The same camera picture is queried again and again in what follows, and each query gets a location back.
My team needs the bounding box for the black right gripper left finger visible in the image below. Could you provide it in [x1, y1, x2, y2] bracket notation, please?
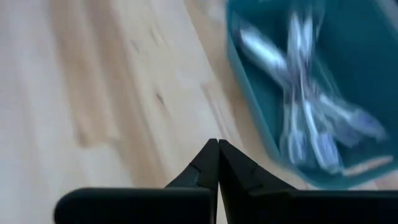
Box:
[54, 138, 220, 224]

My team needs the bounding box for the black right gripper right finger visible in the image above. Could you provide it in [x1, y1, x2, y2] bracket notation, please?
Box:
[218, 139, 398, 224]

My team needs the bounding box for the pale toothbrush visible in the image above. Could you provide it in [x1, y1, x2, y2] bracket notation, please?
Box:
[238, 21, 389, 141]

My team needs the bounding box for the teal plastic bin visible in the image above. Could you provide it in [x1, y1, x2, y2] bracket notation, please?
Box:
[224, 0, 398, 191]

